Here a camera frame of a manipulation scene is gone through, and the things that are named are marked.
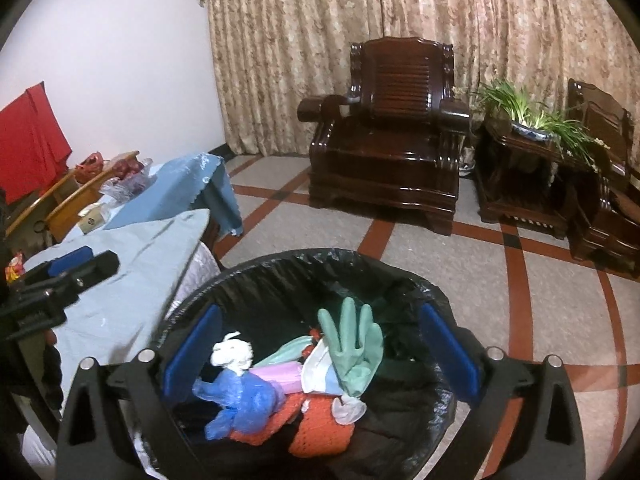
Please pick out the light grey-blue tablecloth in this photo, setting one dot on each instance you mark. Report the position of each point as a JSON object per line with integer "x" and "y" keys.
{"x": 117, "y": 318}

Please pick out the green rubber glove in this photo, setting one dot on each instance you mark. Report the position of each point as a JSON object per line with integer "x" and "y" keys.
{"x": 355, "y": 344}

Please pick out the wooden cabinet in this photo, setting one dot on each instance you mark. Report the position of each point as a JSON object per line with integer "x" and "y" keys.
{"x": 41, "y": 220}

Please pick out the blue tablecloth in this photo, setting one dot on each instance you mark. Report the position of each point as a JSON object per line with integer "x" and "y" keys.
{"x": 198, "y": 181}

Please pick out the beige patterned curtain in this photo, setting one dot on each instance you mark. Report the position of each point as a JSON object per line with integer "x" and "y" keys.
{"x": 282, "y": 66}

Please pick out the red cloth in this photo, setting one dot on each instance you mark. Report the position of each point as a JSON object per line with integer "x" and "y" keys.
{"x": 33, "y": 150}

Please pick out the white tissue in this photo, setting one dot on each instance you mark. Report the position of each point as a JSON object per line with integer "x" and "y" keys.
{"x": 232, "y": 353}

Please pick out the tissue box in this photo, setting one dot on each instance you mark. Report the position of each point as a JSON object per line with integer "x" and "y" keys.
{"x": 93, "y": 216}

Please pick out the blue plastic bag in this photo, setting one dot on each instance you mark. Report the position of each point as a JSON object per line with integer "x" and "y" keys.
{"x": 245, "y": 402}

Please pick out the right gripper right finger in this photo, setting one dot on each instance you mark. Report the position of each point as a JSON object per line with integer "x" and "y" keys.
{"x": 547, "y": 440}

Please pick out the snack tray with red packets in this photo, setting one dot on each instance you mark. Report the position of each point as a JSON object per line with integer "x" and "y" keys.
{"x": 15, "y": 268}

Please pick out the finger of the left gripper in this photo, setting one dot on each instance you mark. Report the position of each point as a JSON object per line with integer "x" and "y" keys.
{"x": 69, "y": 261}

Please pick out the dark wooden side table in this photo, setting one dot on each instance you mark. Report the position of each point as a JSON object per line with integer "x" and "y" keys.
{"x": 524, "y": 181}

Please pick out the potted green plant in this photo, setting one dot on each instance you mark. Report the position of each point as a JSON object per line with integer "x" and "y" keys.
{"x": 535, "y": 120}

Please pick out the pink paper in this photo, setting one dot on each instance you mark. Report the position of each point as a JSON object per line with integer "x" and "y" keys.
{"x": 288, "y": 376}

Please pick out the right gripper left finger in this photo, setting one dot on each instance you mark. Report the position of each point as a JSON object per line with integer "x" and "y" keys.
{"x": 94, "y": 440}

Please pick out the dark wooden armchair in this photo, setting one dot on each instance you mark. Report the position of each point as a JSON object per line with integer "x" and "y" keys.
{"x": 394, "y": 139}
{"x": 605, "y": 223}

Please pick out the glass fruit bowl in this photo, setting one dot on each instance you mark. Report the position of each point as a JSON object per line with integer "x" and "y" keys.
{"x": 129, "y": 178}

